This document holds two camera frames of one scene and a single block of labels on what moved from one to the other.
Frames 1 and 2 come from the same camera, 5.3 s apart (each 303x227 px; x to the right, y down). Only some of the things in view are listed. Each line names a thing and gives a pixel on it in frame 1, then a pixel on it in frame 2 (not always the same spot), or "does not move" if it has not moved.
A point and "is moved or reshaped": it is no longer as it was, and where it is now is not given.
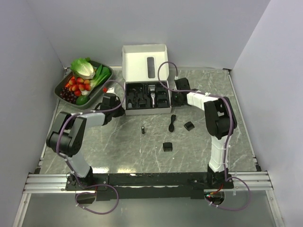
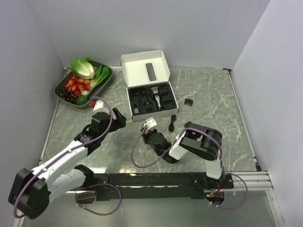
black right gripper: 173,104 -> 145,134
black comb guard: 189,126 is moved or reshaped
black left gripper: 121,112 -> 118,123
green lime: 82,100 does not move
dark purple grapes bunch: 68,95 does not move
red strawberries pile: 77,85 does not move
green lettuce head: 83,67 does not move
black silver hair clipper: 152,93 -> 158,98
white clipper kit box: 145,72 is moved or reshaped
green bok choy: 102,75 does not move
